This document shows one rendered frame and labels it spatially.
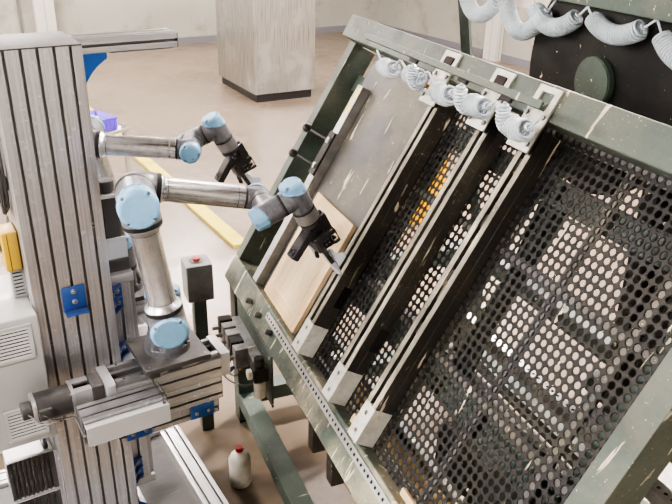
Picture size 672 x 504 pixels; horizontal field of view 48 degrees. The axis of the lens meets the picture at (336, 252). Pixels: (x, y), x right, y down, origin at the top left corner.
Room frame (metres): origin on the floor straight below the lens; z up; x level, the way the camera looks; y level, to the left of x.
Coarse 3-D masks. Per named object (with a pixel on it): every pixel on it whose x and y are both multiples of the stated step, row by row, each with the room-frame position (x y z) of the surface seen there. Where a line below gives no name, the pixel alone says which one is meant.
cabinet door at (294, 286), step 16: (320, 208) 2.83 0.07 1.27; (336, 208) 2.74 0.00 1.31; (336, 224) 2.67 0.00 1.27; (352, 224) 2.58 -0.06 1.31; (288, 256) 2.82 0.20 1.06; (304, 256) 2.72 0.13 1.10; (320, 256) 2.63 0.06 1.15; (288, 272) 2.75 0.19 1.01; (304, 272) 2.66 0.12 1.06; (320, 272) 2.56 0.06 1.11; (272, 288) 2.77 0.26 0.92; (288, 288) 2.68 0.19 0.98; (304, 288) 2.59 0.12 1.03; (320, 288) 2.52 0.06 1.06; (288, 304) 2.61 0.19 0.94; (304, 304) 2.52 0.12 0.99; (288, 320) 2.55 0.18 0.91
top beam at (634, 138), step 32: (352, 32) 3.26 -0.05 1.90; (384, 32) 3.03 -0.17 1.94; (416, 64) 2.70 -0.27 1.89; (480, 64) 2.39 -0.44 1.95; (544, 96) 2.06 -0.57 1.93; (576, 96) 1.96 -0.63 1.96; (576, 128) 1.89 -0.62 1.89; (608, 128) 1.80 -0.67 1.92; (640, 128) 1.73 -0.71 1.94; (640, 160) 1.67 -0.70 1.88
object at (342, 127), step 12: (360, 96) 3.05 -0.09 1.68; (360, 108) 3.05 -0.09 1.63; (348, 120) 3.03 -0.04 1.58; (336, 132) 3.03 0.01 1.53; (336, 144) 3.01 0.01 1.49; (324, 168) 2.99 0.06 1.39; (312, 180) 2.97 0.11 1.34; (312, 192) 2.97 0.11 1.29; (288, 216) 2.96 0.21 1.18; (288, 228) 2.93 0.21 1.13; (276, 240) 2.93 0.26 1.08; (276, 252) 2.91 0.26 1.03; (264, 264) 2.90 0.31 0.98; (264, 276) 2.89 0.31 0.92
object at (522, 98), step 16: (400, 48) 2.53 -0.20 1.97; (384, 64) 2.66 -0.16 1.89; (432, 64) 2.31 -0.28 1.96; (432, 80) 2.38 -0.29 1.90; (480, 80) 2.07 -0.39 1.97; (432, 96) 2.32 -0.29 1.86; (448, 96) 2.33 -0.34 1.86; (480, 96) 2.13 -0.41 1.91; (512, 96) 1.92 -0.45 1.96; (528, 96) 1.87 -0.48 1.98; (480, 112) 2.15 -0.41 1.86; (512, 128) 1.92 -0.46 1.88; (528, 128) 1.90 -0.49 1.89
